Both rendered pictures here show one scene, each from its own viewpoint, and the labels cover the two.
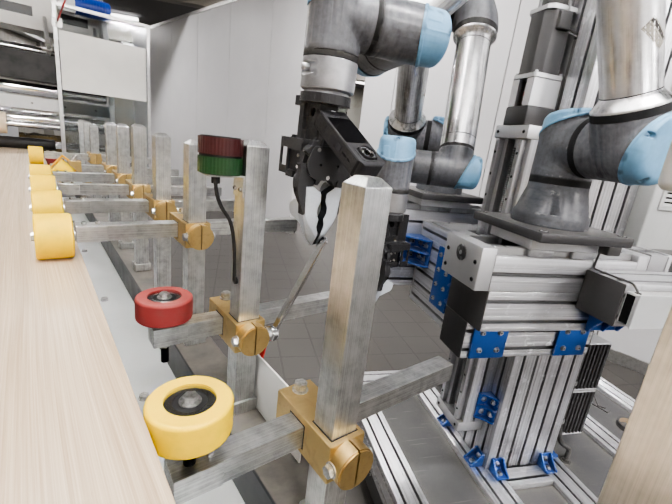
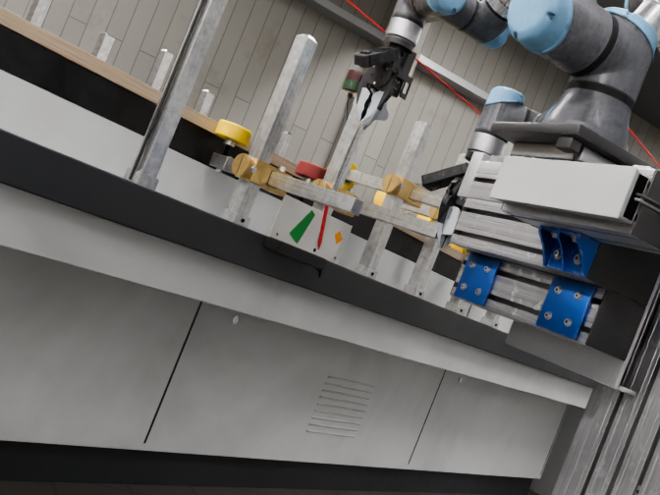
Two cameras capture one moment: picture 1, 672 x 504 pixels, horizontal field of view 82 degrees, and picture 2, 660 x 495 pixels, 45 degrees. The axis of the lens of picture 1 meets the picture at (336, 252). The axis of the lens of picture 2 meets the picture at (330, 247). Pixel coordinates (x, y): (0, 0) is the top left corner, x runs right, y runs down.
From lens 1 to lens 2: 1.81 m
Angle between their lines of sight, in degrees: 79
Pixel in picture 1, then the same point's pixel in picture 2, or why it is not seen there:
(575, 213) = (555, 112)
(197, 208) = (403, 166)
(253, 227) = (351, 123)
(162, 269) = (419, 264)
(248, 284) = (336, 157)
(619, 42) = not seen: outside the picture
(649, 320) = (511, 188)
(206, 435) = (222, 124)
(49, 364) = not seen: hidden behind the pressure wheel
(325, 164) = (374, 74)
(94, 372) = not seen: hidden behind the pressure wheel
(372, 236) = (294, 56)
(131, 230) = (372, 180)
